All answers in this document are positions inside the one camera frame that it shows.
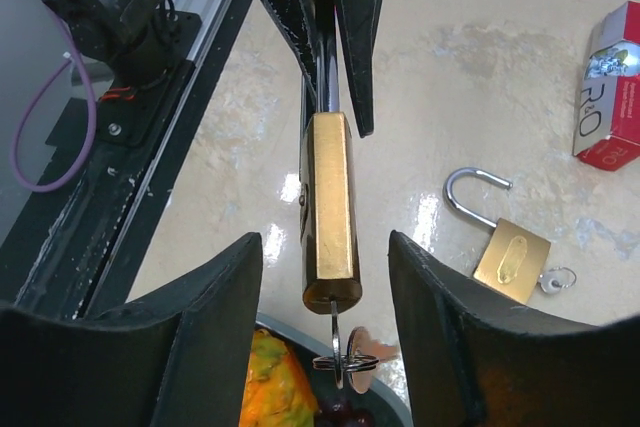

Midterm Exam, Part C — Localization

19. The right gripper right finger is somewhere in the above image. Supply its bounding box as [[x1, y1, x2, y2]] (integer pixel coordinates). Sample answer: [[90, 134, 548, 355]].
[[388, 231, 639, 426]]

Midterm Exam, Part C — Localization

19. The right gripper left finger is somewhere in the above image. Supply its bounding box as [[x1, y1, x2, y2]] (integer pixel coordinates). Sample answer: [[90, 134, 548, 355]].
[[1, 233, 263, 426]]

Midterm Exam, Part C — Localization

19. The brass padlock with key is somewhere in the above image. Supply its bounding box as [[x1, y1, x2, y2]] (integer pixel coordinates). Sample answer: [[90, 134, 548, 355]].
[[299, 0, 399, 394]]

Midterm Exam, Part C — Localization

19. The grey fruit tray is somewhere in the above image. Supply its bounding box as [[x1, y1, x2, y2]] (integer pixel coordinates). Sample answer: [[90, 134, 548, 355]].
[[256, 312, 413, 427]]

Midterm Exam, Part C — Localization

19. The large brass padlock centre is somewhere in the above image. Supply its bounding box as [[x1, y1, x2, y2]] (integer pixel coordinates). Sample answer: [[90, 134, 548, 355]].
[[443, 167, 577, 304]]

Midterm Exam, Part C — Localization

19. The dark red grapes bunch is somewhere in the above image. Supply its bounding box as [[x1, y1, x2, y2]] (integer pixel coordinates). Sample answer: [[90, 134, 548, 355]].
[[314, 398, 376, 427]]

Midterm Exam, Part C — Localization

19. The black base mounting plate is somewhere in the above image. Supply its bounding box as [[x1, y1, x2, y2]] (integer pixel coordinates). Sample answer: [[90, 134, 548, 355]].
[[1, 0, 252, 320]]

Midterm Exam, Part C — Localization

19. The red toothpaste box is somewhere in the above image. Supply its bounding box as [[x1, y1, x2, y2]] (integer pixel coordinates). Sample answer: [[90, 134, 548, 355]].
[[573, 1, 639, 171]]

